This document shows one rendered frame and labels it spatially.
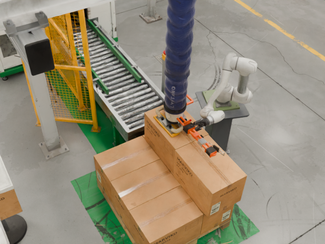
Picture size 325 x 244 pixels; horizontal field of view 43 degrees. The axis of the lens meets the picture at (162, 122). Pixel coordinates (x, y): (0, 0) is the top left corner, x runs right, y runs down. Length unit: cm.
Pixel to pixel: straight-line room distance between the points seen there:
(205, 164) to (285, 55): 362
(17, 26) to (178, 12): 209
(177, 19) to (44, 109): 212
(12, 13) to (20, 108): 464
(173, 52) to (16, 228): 252
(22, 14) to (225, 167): 282
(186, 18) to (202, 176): 142
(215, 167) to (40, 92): 208
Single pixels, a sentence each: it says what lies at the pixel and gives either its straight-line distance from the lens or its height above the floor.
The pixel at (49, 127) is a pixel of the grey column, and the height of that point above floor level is 41.
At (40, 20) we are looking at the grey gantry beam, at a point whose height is 324.
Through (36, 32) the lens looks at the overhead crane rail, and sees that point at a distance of 141.
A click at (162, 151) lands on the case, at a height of 68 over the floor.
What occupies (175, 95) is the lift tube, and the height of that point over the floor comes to 140.
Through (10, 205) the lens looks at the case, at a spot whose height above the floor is 78.
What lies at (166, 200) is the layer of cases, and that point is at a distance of 414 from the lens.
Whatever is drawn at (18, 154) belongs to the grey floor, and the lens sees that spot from 546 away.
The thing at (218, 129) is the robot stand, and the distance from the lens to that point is 497.
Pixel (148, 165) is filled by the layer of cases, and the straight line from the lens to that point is 439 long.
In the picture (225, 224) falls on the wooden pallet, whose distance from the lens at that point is 460.
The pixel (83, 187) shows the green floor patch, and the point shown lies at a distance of 496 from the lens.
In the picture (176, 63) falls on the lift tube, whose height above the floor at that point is 178.
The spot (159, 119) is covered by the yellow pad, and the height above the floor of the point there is 98.
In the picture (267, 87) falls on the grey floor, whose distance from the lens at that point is 639.
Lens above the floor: 395
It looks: 45 degrees down
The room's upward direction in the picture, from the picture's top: 2 degrees clockwise
